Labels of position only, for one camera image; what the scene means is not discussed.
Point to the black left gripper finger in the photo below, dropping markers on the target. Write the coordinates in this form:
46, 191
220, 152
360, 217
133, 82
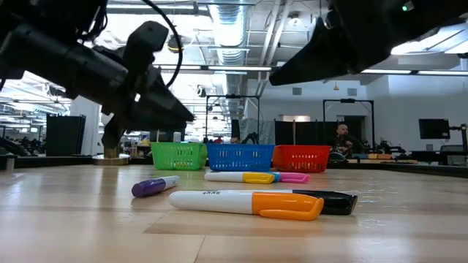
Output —
164, 98
157, 125

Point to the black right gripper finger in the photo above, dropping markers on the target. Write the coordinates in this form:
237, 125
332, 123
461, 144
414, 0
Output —
314, 55

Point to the purple cap marker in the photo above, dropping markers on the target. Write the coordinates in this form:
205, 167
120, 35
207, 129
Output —
146, 188

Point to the yellow cap small marker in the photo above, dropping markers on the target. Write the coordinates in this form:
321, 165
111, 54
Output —
256, 178

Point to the pink cap small marker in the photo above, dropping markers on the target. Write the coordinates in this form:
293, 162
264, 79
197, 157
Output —
294, 178

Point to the blue cap small marker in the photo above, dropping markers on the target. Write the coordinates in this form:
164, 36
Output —
276, 177

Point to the black cap small marker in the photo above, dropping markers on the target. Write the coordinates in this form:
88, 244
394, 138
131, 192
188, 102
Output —
336, 202

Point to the orange cap small marker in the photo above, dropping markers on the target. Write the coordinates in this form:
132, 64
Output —
285, 206

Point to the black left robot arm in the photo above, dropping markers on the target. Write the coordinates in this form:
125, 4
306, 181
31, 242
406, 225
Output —
55, 58

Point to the green plastic basket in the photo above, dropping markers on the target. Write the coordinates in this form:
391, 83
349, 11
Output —
179, 157

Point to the white bulb lamp metal base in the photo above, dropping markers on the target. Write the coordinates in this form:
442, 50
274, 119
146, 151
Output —
111, 159

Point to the blue plastic basket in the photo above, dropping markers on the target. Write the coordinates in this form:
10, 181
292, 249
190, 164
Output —
239, 158

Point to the person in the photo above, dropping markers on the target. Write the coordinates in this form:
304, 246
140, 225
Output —
342, 140

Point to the black partition panel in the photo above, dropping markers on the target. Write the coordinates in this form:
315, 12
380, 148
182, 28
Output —
66, 135

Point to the red plastic basket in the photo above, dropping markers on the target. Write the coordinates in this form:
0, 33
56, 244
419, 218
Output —
301, 159

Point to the black monitor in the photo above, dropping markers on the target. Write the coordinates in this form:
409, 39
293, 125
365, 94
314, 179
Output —
434, 128

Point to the black frame stand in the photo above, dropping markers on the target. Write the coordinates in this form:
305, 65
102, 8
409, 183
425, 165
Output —
347, 101
232, 96

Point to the silver ventilation duct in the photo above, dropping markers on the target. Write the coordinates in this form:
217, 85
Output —
228, 36

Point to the black aluminium table frame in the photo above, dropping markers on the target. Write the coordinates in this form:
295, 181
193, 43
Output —
44, 160

